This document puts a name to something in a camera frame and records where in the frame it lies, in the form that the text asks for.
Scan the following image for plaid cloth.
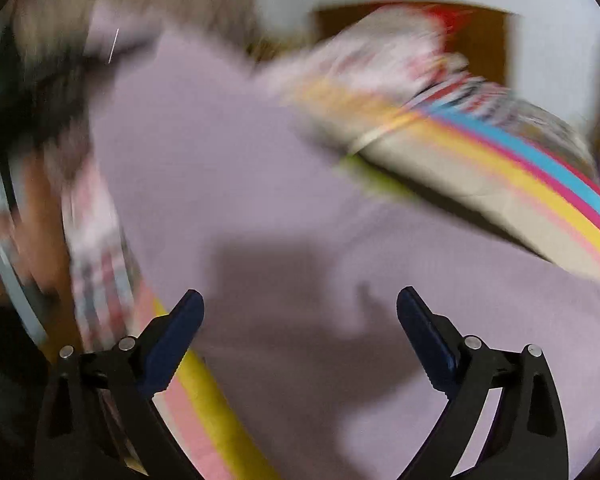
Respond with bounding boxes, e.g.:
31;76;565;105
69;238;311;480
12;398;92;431
420;75;596;161

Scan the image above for purple fleece pants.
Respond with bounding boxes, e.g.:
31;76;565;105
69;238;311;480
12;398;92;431
87;30;600;480

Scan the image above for rainbow striped blanket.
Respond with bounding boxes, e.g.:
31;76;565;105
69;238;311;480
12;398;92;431
130;80;600;480

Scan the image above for plaid garment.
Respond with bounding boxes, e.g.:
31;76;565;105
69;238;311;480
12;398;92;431
62;160;141;351

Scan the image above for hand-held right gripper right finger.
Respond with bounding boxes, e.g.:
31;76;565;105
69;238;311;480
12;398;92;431
396;286;571;480

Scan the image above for pale floral pillow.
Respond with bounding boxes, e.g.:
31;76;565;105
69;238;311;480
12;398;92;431
260;7;451;106

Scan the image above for dark plain wooden headboard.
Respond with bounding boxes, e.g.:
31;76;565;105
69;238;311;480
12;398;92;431
312;2;513;88

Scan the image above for red patterned pillow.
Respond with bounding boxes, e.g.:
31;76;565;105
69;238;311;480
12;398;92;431
420;5;476;56

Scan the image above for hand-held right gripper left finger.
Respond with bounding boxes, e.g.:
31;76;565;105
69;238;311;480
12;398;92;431
34;289;205;480

